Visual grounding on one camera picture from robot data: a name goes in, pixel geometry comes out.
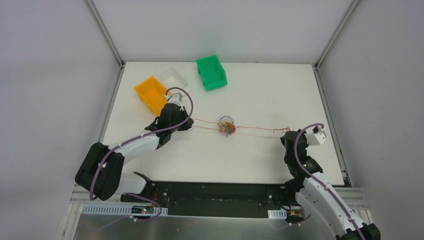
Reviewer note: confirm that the right aluminium frame rail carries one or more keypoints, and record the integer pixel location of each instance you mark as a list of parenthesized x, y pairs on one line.
[(337, 32)]

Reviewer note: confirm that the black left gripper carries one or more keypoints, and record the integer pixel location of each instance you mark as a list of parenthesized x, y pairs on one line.
[(180, 119)]

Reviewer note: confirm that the right white cable duct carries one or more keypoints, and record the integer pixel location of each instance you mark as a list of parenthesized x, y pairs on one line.
[(279, 214)]

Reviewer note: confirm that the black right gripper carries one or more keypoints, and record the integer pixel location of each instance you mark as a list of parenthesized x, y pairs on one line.
[(288, 138)]

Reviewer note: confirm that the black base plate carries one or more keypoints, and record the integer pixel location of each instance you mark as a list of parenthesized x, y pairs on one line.
[(228, 200)]

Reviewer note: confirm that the yellow plastic bin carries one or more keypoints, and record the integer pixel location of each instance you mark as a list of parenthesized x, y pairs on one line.
[(153, 93)]

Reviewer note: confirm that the aluminium frame rail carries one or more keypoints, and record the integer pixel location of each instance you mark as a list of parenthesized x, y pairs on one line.
[(337, 32), (94, 12)]

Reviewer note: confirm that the white translucent bin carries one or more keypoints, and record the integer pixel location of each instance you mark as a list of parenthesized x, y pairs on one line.
[(170, 77)]

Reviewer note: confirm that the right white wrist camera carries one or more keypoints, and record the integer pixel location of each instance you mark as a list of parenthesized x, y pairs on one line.
[(317, 137)]

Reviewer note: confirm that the left aluminium frame rail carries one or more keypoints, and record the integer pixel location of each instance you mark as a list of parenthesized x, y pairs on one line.
[(94, 12)]

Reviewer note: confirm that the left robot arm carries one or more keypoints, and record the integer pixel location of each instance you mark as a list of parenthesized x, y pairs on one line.
[(101, 170)]

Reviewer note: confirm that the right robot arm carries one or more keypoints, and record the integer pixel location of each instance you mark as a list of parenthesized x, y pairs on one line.
[(311, 189)]

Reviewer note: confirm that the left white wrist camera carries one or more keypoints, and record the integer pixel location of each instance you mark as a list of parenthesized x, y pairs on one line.
[(176, 98)]

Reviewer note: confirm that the left white cable duct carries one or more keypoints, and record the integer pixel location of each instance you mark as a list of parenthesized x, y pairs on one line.
[(123, 210)]

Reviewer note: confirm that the green plastic bin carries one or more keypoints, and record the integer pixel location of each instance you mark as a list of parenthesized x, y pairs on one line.
[(212, 72)]

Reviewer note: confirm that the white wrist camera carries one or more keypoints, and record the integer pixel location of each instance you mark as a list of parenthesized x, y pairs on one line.
[(317, 137), (176, 98)]

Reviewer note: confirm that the white cable duct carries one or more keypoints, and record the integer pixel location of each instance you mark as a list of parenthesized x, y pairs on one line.
[(279, 214), (123, 210)]

